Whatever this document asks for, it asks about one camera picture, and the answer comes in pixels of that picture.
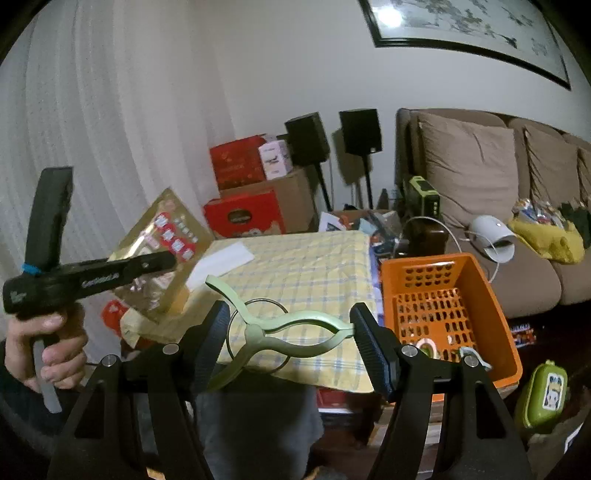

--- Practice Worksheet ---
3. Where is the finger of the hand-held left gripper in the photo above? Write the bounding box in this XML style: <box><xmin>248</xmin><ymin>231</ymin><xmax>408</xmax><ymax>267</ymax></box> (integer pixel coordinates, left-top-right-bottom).
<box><xmin>106</xmin><ymin>251</ymin><xmax>178</xmax><ymax>289</ymax></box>

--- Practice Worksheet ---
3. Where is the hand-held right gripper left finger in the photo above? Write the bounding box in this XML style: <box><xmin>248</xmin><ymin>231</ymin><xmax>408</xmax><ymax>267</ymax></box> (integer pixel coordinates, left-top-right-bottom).
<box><xmin>46</xmin><ymin>300</ymin><xmax>232</xmax><ymax>480</ymax></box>

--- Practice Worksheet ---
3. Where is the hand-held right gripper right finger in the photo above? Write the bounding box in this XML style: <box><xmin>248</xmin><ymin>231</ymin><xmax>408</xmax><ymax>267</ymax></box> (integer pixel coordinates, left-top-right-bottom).
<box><xmin>349</xmin><ymin>302</ymin><xmax>532</xmax><ymax>480</ymax></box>

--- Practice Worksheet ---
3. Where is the gold snack packet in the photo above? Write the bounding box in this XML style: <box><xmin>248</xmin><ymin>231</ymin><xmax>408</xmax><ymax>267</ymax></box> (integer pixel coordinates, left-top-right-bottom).
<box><xmin>108</xmin><ymin>187</ymin><xmax>215</xmax><ymax>324</ymax></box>

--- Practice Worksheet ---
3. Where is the pink clothes clip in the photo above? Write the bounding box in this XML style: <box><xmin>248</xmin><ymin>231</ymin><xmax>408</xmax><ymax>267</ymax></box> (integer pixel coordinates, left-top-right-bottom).
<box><xmin>413</xmin><ymin>336</ymin><xmax>441</xmax><ymax>360</ymax></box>

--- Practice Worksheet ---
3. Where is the white foam sheet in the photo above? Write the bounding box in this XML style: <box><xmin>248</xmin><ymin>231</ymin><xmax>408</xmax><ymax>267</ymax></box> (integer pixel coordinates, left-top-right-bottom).
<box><xmin>187</xmin><ymin>240</ymin><xmax>254</xmax><ymax>294</ymax></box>

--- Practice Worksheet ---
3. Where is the light green clothes clip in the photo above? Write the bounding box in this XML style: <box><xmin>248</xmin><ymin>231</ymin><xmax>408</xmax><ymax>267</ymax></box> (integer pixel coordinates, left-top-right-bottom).
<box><xmin>203</xmin><ymin>274</ymin><xmax>356</xmax><ymax>393</ymax></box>

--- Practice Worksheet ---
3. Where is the light blue clothes clip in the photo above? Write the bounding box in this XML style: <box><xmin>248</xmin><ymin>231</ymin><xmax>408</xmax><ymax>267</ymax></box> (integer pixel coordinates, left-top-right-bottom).
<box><xmin>457</xmin><ymin>348</ymin><xmax>492</xmax><ymax>370</ymax></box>

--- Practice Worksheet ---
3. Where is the orange plastic basket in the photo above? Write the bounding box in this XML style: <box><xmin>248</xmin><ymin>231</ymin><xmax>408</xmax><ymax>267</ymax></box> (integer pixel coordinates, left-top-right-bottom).
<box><xmin>379</xmin><ymin>253</ymin><xmax>523</xmax><ymax>398</ymax></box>

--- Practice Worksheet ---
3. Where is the person's left hand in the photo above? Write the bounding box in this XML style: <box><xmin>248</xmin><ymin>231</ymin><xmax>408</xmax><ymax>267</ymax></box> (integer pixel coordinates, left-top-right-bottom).
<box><xmin>2</xmin><ymin>305</ymin><xmax>90</xmax><ymax>393</ymax></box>

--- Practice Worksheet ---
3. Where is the blue plastic sheet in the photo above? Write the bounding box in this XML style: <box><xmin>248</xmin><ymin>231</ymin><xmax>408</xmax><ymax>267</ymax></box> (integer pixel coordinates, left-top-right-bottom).
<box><xmin>368</xmin><ymin>244</ymin><xmax>393</xmax><ymax>324</ymax></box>

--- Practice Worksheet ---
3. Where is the yellow plaid tablecloth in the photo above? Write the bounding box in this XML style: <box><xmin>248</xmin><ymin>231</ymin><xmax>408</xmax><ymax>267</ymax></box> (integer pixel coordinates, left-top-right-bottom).
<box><xmin>122</xmin><ymin>230</ymin><xmax>384</xmax><ymax>393</ymax></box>

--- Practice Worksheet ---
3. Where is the dark brown box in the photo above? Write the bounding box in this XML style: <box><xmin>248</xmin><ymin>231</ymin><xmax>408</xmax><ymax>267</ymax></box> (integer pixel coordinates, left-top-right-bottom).
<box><xmin>402</xmin><ymin>217</ymin><xmax>450</xmax><ymax>259</ymax></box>

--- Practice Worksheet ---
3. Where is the white printed leaflet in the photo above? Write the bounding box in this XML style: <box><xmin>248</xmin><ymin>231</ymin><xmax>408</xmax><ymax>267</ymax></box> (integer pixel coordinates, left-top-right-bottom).
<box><xmin>318</xmin><ymin>215</ymin><xmax>352</xmax><ymax>234</ymax></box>

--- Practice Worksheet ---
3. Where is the white curtain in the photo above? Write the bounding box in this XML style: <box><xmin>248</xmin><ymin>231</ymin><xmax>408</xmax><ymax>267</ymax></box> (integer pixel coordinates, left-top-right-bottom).
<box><xmin>0</xmin><ymin>28</ymin><xmax>241</xmax><ymax>324</ymax></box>

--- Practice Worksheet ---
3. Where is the dark red gift box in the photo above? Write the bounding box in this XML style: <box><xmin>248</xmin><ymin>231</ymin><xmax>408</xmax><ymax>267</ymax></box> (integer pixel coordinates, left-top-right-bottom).
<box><xmin>209</xmin><ymin>135</ymin><xmax>269</xmax><ymax>191</ymax></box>

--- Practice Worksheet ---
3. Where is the snack box under sofa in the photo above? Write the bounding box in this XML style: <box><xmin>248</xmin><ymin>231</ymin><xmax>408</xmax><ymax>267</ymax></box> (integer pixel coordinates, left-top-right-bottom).
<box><xmin>508</xmin><ymin>322</ymin><xmax>539</xmax><ymax>347</ymax></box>

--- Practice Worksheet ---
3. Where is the green black power station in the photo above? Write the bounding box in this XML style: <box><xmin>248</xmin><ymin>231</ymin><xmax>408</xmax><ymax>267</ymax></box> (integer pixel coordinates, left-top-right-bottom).
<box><xmin>403</xmin><ymin>175</ymin><xmax>441</xmax><ymax>217</ymax></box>

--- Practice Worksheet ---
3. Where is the brown cardboard box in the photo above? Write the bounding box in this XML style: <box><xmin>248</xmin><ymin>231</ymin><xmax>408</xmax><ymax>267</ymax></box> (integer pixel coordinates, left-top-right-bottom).
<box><xmin>219</xmin><ymin>166</ymin><xmax>319</xmax><ymax>234</ymax></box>

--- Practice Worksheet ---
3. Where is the small white box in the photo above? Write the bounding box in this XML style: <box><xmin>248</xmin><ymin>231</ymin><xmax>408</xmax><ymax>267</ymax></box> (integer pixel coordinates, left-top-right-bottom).
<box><xmin>257</xmin><ymin>140</ymin><xmax>294</xmax><ymax>181</ymax></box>

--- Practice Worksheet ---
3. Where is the white dome lamp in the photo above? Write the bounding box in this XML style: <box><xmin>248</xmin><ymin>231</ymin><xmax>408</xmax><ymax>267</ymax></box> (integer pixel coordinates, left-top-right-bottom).
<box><xmin>468</xmin><ymin>215</ymin><xmax>517</xmax><ymax>264</ymax></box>

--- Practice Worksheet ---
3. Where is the brown sofa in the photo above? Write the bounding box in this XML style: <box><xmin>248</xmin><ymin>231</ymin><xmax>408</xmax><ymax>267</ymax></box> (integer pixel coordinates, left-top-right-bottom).
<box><xmin>396</xmin><ymin>108</ymin><xmax>591</xmax><ymax>319</ymax></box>

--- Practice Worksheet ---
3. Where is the green lunch box with sticker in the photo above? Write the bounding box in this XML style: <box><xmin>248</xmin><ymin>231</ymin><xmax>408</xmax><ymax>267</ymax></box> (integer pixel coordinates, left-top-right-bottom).
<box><xmin>513</xmin><ymin>361</ymin><xmax>570</xmax><ymax>430</ymax></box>

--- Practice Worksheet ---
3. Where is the large brown sofa cushion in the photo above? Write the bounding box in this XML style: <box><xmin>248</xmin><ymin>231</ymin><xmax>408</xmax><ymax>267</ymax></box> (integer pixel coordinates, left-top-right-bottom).
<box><xmin>418</xmin><ymin>113</ymin><xmax>518</xmax><ymax>227</ymax></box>

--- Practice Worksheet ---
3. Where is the black speaker on stand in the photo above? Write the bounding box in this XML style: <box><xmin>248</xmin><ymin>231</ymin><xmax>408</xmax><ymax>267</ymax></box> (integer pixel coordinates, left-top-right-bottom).
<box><xmin>339</xmin><ymin>108</ymin><xmax>384</xmax><ymax>208</ymax></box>
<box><xmin>284</xmin><ymin>112</ymin><xmax>333</xmax><ymax>210</ymax></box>

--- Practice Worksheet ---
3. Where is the yellow cloth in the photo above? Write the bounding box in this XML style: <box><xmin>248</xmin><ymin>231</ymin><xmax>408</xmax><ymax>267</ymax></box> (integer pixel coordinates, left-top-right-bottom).
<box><xmin>508</xmin><ymin>217</ymin><xmax>585</xmax><ymax>265</ymax></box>

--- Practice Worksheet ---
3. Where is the pile of snack packets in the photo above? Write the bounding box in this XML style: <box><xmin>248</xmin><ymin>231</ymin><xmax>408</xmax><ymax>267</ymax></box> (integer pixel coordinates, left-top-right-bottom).
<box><xmin>512</xmin><ymin>198</ymin><xmax>566</xmax><ymax>227</ymax></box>

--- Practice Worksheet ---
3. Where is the black cloth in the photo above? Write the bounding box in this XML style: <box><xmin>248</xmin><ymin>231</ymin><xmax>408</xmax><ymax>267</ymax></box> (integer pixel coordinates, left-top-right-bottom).
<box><xmin>556</xmin><ymin>200</ymin><xmax>591</xmax><ymax>227</ymax></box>

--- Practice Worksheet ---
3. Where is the medium brown sofa cushion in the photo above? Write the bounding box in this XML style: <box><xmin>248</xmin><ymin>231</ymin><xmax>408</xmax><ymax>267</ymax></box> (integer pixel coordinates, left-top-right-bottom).
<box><xmin>524</xmin><ymin>124</ymin><xmax>583</xmax><ymax>208</ymax></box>

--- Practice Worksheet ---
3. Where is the small brown sofa cushion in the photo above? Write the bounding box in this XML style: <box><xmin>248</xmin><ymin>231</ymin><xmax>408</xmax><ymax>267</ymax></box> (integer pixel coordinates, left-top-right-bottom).
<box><xmin>577</xmin><ymin>148</ymin><xmax>591</xmax><ymax>204</ymax></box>

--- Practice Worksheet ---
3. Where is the white cable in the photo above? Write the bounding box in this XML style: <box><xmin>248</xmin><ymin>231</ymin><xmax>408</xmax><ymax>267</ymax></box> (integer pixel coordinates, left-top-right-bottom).
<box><xmin>406</xmin><ymin>216</ymin><xmax>502</xmax><ymax>284</ymax></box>

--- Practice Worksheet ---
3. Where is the framed wall picture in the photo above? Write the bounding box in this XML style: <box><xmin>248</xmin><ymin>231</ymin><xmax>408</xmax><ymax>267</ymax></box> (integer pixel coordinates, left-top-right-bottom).
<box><xmin>358</xmin><ymin>0</ymin><xmax>572</xmax><ymax>90</ymax></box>

